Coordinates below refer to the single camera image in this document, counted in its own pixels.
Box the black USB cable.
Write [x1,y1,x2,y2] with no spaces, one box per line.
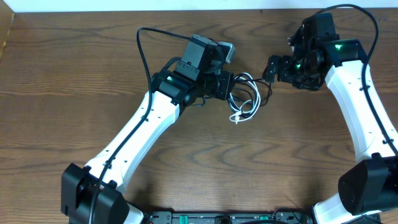
[226,74,274,119]

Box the white USB cable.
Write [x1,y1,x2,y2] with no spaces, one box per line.
[229,72,261,125]

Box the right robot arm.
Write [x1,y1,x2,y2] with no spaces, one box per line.
[262,13,397,223]

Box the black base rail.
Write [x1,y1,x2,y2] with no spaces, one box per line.
[141,208,317,224]

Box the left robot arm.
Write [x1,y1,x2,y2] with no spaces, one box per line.
[61,35,236,223]

